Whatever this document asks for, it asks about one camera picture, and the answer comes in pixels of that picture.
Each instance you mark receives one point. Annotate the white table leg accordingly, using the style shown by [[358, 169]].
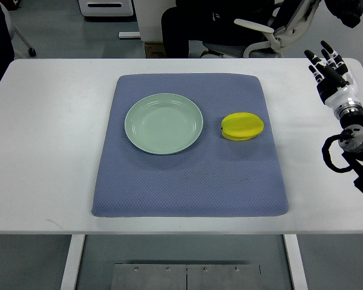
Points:
[[295, 262], [72, 264]]

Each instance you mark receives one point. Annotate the grey chair with caster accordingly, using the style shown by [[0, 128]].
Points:
[[14, 30]]

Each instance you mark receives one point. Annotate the cardboard box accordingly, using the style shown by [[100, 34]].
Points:
[[154, 50]]

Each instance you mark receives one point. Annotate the light green plate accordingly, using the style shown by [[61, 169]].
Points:
[[163, 124]]

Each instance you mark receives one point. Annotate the white appliance with slot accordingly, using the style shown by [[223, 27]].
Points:
[[106, 8]]

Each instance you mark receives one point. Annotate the yellow starfruit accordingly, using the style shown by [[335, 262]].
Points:
[[241, 126]]

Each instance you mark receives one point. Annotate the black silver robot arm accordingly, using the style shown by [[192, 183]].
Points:
[[351, 141]]

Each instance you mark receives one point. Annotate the right white table leg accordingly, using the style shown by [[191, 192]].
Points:
[[295, 262]]

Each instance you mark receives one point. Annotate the white table pedestal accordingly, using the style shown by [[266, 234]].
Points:
[[148, 14]]

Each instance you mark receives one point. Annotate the metal base plate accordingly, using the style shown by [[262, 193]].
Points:
[[180, 276]]

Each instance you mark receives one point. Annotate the seated person in black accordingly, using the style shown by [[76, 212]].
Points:
[[212, 22]]

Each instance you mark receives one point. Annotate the left white table leg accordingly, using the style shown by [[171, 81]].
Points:
[[72, 264]]

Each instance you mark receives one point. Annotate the white office chair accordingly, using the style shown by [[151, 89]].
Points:
[[289, 22]]

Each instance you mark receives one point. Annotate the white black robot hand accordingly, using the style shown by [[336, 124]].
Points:
[[335, 83]]

